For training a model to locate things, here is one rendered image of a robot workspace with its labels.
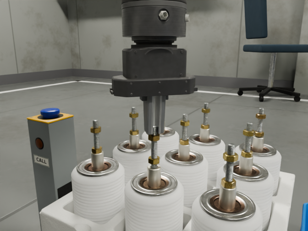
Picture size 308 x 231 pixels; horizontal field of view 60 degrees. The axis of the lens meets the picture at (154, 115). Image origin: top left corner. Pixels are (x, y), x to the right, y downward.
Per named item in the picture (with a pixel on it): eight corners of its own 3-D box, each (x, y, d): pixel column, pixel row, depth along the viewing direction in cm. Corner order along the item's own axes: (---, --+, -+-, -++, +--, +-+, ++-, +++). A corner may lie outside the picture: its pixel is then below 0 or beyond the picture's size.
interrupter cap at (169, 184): (166, 171, 48) (166, 167, 48) (185, 192, 41) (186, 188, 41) (125, 178, 45) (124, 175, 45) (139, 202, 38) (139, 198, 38)
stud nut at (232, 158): (232, 163, 34) (232, 157, 34) (220, 159, 35) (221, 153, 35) (239, 159, 36) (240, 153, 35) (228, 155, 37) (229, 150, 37)
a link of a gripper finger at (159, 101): (159, 135, 39) (160, 93, 38) (154, 129, 42) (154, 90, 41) (170, 134, 40) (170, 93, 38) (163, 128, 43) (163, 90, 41)
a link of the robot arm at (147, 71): (182, 86, 45) (184, 11, 42) (208, 96, 36) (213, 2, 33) (107, 89, 42) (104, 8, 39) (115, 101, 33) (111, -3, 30)
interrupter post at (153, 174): (158, 180, 44) (158, 162, 44) (163, 187, 42) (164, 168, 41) (144, 183, 44) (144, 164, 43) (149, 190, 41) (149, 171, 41)
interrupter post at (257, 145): (253, 153, 56) (254, 138, 55) (249, 148, 58) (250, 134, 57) (264, 153, 56) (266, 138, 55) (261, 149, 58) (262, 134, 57)
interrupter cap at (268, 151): (244, 157, 54) (244, 154, 53) (234, 144, 61) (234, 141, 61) (282, 158, 53) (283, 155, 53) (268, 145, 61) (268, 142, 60)
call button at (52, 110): (49, 121, 57) (48, 112, 56) (37, 119, 59) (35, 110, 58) (64, 117, 60) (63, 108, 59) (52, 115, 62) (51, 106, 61)
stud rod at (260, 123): (260, 142, 57) (264, 107, 55) (260, 143, 56) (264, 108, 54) (255, 141, 57) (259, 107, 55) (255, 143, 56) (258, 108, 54)
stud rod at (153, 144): (158, 171, 42) (158, 125, 41) (154, 173, 42) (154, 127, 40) (153, 169, 43) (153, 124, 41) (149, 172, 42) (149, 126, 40)
